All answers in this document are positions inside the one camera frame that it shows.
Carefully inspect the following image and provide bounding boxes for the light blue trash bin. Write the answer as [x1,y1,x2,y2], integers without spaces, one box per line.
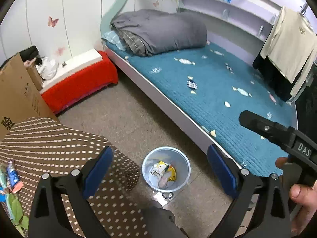
[142,147,191,192]

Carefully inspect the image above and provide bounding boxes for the white wardrobe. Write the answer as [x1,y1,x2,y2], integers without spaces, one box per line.
[0,0,129,67]

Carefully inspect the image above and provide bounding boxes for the beige hanging shirt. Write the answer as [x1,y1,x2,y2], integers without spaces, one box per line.
[260,6,316,97]

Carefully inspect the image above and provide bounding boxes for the teal snack wrapper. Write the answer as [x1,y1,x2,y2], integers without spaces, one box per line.
[0,164,9,194]

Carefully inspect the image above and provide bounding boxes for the light blue striped pillow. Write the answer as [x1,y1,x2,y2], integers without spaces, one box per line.
[102,30,128,51]

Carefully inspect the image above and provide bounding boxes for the person's right hand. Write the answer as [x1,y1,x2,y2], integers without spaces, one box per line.
[275,157,317,237]

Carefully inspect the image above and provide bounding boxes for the large cardboard box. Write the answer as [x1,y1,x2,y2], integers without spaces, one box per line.
[0,53,60,139]

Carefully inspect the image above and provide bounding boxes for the white paper receipts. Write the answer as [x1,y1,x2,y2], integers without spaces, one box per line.
[150,164,169,177]

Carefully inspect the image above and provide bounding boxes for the brown polka-dot tablecloth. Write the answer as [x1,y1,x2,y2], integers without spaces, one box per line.
[0,116,141,238]

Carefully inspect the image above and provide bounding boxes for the white board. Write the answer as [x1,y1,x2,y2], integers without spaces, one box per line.
[41,48,104,95]

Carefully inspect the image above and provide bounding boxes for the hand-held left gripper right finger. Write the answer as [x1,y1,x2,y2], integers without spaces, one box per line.
[207,144,292,238]

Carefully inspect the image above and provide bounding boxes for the lilac wall shelf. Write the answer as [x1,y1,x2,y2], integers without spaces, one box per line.
[177,0,283,40]

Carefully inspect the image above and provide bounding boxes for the green leaf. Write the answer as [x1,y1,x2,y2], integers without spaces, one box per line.
[5,193,30,231]

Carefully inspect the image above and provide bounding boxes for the green white bunk bed frame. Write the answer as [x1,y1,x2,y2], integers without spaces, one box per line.
[100,0,298,176]

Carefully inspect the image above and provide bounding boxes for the plaid pillow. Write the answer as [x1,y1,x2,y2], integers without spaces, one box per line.
[121,30,149,56]

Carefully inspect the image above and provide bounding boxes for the yellow paper bag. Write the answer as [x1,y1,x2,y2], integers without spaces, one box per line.
[158,161,177,181]

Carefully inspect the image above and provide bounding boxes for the black hanging garment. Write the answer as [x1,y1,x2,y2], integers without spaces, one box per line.
[253,52,301,102]

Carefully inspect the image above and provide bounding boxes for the red bench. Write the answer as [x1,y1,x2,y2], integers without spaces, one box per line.
[41,51,119,114]

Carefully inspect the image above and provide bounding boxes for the person's dark trouser leg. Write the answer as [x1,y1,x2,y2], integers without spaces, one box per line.
[139,201,189,238]

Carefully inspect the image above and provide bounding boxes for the blue snack wrapper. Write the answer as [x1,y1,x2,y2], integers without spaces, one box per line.
[6,160,21,191]

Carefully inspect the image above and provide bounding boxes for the white plastic bag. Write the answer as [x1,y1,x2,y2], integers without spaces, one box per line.
[37,57,59,80]

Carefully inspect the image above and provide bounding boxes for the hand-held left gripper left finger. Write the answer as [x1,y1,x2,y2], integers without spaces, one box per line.
[28,146,114,238]

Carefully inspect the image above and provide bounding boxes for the grey duvet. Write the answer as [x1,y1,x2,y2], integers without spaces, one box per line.
[111,9,207,56]

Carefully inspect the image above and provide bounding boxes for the blue candy-print bedsheet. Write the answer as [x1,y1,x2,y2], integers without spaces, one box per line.
[106,41,298,176]

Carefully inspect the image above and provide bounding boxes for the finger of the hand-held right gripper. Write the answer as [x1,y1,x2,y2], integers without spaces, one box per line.
[238,110,298,152]

